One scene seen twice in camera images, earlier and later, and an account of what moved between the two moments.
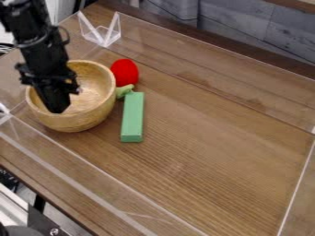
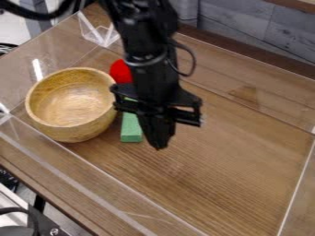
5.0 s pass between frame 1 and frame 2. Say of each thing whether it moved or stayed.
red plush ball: stayed
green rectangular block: stayed
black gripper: moved
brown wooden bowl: moved
